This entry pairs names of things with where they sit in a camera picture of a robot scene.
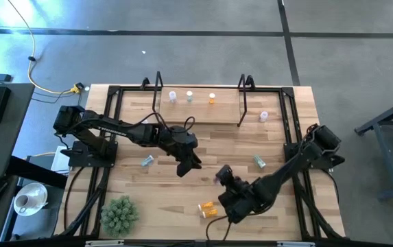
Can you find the silver metal bar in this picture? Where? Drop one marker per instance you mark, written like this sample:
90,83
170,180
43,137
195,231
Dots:
295,244
104,244

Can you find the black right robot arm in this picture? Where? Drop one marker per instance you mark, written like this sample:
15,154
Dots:
285,171

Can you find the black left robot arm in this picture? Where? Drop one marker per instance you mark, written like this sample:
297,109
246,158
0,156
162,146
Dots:
127,130

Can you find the teal pill bottle white cap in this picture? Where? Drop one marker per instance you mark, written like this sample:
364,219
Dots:
147,161
189,93

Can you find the dark grey desk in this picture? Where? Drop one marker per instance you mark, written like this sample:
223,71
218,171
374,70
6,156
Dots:
14,144

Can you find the white coffee cup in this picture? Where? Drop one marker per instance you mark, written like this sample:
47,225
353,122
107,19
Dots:
23,203

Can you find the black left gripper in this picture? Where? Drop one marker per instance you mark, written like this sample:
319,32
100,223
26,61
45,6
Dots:
180,144

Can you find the wooden shelf black metal legs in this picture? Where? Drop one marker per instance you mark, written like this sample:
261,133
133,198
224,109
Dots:
203,113

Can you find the white box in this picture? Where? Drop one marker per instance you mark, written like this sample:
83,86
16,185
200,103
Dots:
60,159

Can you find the yellow black plug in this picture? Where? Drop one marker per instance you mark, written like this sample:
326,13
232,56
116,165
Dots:
76,89

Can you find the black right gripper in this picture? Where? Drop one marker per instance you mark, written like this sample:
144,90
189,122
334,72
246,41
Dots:
239,202

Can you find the green artificial succulent plant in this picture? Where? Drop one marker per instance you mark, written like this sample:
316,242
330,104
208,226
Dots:
119,216

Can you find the green teal pill bottle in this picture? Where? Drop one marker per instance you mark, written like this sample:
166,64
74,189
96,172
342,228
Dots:
259,161

